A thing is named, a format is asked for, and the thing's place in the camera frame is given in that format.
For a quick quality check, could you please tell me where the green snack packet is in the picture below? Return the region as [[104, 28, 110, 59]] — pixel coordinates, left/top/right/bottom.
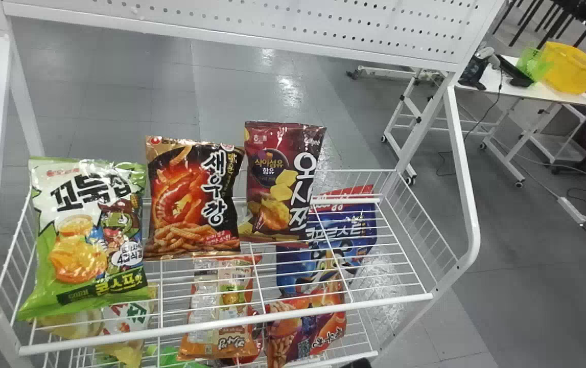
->
[[16, 156, 156, 322]]

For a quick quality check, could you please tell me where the purple snack packet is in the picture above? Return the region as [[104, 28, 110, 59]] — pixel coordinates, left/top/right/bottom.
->
[[265, 284, 347, 368]]

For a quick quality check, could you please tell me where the white power strip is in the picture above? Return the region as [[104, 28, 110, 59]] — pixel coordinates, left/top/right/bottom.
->
[[557, 196, 586, 226]]

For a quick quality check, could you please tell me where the black snack packet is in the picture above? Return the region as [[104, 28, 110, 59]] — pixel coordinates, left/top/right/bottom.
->
[[143, 135, 245, 260]]

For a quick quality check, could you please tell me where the orange snack packet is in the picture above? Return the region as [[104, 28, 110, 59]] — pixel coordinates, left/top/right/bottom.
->
[[177, 254, 263, 361]]

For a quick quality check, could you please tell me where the white side table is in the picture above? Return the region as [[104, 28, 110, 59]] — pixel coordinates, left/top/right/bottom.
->
[[381, 55, 586, 188]]

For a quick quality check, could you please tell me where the green basket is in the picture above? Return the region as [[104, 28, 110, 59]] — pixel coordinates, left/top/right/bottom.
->
[[515, 47, 554, 83]]

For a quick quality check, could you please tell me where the yellow basket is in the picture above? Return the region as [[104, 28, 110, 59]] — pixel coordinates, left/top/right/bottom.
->
[[542, 41, 586, 95]]

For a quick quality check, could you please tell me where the yellow snack packet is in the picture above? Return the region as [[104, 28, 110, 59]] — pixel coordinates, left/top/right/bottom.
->
[[37, 284, 159, 368]]

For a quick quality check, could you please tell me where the maroon snack packet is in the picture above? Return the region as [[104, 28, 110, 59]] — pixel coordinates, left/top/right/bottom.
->
[[238, 121, 326, 244]]

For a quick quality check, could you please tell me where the blue cereal bag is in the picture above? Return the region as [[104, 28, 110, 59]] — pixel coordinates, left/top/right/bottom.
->
[[275, 185, 378, 297]]

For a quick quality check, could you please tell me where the hand scanner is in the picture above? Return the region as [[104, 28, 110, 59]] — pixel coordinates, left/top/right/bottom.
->
[[458, 47, 501, 91]]

